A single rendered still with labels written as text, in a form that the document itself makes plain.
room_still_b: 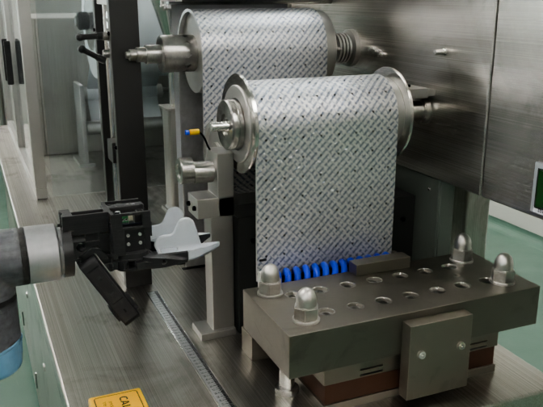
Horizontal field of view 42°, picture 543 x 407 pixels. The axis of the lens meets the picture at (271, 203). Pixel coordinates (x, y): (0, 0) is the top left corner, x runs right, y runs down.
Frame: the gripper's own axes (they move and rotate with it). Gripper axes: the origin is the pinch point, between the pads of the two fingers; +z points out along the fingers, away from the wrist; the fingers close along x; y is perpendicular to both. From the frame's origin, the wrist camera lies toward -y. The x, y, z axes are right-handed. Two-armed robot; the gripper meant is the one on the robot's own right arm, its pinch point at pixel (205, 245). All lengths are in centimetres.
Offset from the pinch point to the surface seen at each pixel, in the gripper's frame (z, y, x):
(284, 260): 12.2, -4.1, -0.1
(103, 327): -12.4, -18.6, 18.9
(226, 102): 5.4, 19.5, 4.7
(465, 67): 40.6, 23.9, -4.1
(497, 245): 252, -104, 220
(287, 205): 12.7, 4.5, -0.3
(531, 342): 182, -107, 117
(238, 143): 6.5, 13.8, 2.9
